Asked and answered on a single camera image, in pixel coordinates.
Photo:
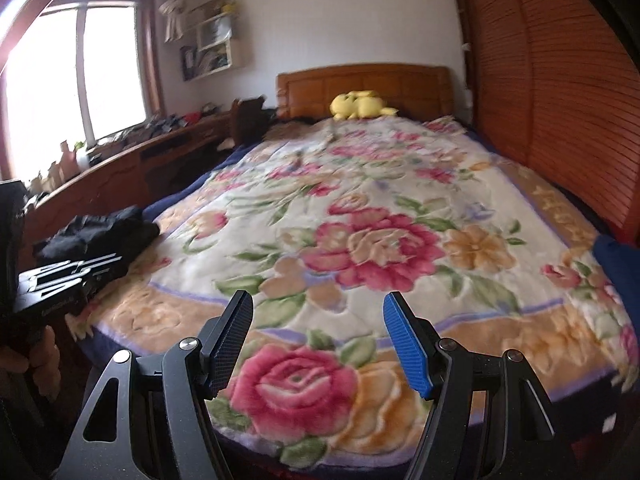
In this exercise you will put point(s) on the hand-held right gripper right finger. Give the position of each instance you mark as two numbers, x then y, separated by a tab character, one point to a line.
407	345

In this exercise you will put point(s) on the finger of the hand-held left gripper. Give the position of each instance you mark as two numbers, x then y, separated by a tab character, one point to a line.
95	276
100	260

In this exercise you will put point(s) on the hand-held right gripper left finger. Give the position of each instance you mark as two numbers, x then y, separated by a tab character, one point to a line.
230	345

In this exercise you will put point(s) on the black button coat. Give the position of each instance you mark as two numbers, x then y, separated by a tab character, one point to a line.
110	230

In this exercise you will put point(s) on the person's left hand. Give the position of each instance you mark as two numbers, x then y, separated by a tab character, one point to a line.
49	355

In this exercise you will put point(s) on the dark grey jacket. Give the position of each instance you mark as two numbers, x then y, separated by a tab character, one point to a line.
131	256

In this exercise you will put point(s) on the wooden desk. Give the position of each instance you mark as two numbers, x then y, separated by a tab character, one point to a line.
125	170

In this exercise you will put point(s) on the pale bottle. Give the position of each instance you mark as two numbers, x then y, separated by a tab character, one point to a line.
67	160

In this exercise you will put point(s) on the floral blanket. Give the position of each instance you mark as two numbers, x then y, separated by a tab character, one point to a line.
380	200

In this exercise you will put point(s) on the red desk object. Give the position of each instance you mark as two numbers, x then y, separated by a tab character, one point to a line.
191	119

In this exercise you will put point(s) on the window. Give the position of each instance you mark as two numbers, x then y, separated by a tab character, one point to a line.
100	70

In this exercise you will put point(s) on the wooden chair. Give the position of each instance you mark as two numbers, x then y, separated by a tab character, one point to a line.
250	122

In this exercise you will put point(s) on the row of books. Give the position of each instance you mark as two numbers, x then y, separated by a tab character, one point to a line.
212	57

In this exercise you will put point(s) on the yellow plush toy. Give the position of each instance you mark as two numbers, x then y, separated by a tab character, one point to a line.
362	105

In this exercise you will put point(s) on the tied cream curtain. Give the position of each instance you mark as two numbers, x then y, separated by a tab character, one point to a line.
177	5

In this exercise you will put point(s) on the wooden bed headboard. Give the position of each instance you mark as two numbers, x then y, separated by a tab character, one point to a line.
310	90

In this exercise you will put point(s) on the yellow shelf ornament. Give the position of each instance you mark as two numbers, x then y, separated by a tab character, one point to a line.
228	9

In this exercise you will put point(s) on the wooden slatted wardrobe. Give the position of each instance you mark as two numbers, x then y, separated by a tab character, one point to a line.
560	85

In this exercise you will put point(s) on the white wall shelf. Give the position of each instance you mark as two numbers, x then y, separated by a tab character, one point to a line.
232	50

